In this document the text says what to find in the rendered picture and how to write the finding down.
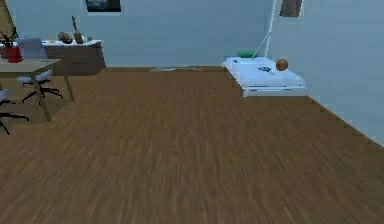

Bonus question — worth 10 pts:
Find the orange basketball with black stripes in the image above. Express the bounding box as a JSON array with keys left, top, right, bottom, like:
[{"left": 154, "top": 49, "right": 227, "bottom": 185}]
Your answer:
[{"left": 275, "top": 58, "right": 289, "bottom": 72}]

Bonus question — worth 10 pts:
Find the green pillow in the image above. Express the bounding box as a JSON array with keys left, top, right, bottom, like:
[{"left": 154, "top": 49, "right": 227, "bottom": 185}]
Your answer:
[{"left": 237, "top": 49, "right": 259, "bottom": 59}]

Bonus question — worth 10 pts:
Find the white low bed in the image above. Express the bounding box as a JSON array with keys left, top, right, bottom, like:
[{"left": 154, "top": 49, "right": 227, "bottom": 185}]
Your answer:
[{"left": 222, "top": 56, "right": 308, "bottom": 98}]

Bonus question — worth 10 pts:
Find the brown sideboard with white top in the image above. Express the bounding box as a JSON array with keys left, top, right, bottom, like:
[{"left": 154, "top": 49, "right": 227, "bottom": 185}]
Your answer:
[{"left": 41, "top": 39, "right": 106, "bottom": 77}]

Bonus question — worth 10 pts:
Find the brown bottle-shaped statue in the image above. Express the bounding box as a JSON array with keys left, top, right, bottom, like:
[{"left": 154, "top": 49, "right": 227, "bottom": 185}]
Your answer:
[{"left": 71, "top": 15, "right": 84, "bottom": 45}]

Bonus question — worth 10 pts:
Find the dark framed picture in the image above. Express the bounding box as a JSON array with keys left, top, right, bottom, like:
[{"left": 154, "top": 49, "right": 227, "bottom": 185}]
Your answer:
[{"left": 84, "top": 0, "right": 122, "bottom": 13}]

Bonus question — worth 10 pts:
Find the brown framed picture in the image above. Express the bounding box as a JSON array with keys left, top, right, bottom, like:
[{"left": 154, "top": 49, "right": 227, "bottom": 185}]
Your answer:
[{"left": 279, "top": 0, "right": 304, "bottom": 18}]

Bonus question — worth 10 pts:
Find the dark bowl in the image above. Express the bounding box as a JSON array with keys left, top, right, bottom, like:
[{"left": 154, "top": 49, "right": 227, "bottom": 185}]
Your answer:
[{"left": 57, "top": 31, "right": 74, "bottom": 45}]

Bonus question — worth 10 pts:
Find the grey office chair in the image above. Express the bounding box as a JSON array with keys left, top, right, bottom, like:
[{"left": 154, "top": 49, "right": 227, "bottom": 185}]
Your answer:
[
  {"left": 16, "top": 37, "right": 64, "bottom": 104},
  {"left": 0, "top": 88, "right": 30, "bottom": 136}
]

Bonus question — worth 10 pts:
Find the light wooden desk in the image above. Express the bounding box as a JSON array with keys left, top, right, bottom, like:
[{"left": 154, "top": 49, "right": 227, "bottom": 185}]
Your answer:
[{"left": 0, "top": 58, "right": 75, "bottom": 123}]

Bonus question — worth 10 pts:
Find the red plant pot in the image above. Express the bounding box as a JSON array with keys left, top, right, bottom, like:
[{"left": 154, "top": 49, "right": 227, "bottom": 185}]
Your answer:
[{"left": 5, "top": 46, "right": 24, "bottom": 64}]

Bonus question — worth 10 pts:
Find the dark house plant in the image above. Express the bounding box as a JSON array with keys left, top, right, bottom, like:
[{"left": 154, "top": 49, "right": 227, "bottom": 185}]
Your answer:
[{"left": 0, "top": 27, "right": 19, "bottom": 49}]

